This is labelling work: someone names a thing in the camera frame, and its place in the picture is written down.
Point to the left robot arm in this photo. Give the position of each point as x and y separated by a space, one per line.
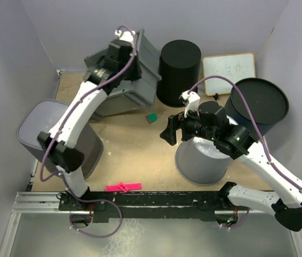
59 143

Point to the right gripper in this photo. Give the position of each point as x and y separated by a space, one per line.
170 134

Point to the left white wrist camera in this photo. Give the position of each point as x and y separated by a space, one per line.
126 36

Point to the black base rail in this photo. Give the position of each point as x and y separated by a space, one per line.
199 205

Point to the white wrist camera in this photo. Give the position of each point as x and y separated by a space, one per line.
191 101
126 36

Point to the black round bin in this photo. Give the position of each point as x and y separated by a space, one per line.
179 68

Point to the green small block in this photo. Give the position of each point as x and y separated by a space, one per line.
151 118

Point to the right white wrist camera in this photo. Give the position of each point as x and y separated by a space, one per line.
191 101

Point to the dark blue round bin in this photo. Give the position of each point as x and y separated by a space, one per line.
267 103

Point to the grey ribbed square bin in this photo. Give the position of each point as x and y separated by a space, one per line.
42 117

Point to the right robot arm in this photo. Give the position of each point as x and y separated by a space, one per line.
209 121

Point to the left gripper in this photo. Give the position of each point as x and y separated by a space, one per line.
137 74

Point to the light grey round bin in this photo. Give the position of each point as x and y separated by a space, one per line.
200 163

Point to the grey plastic crate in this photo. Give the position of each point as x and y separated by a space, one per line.
133 95

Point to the pink plastic clip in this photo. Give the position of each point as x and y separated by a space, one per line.
122 187

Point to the small whiteboard on stand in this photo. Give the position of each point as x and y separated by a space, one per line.
234 67

